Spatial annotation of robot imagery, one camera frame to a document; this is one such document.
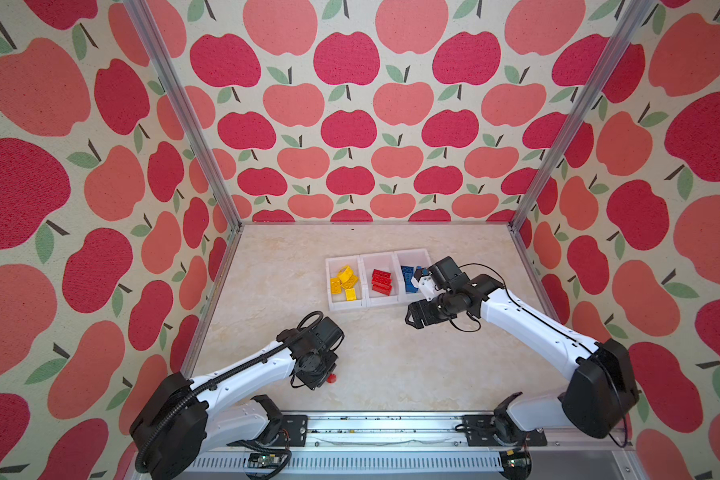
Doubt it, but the left aluminium corner post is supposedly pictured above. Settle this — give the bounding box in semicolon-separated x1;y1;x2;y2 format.
124;0;243;235

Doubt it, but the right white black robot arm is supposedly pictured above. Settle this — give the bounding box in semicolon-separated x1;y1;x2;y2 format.
405;257;639;446

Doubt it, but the aluminium front rail frame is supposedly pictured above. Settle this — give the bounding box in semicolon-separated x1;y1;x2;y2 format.
174;411;648;479

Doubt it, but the small yellow lego brick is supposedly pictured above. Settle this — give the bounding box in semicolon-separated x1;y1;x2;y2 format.
330;278;342;295

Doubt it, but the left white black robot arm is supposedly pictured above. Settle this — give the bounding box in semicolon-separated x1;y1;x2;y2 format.
129;311;345;479

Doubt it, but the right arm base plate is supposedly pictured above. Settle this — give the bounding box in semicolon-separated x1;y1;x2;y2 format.
454;415;548;447

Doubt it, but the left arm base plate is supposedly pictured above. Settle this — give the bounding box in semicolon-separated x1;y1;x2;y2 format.
252;415;309;448

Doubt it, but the right aluminium corner post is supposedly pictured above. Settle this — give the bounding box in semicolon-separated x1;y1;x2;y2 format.
509;0;656;235

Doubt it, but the yellow oval lego piece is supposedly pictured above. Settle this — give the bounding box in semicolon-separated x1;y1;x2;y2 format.
337;265;354;283

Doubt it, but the aluminium corner post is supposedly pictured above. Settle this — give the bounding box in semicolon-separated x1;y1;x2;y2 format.
509;0;656;235
124;0;243;235

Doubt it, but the white three-compartment plastic bin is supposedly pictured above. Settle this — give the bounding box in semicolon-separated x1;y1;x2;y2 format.
325;248;431;311

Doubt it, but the yellow square lego brick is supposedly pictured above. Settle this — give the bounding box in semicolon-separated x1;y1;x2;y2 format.
343;275;359;289

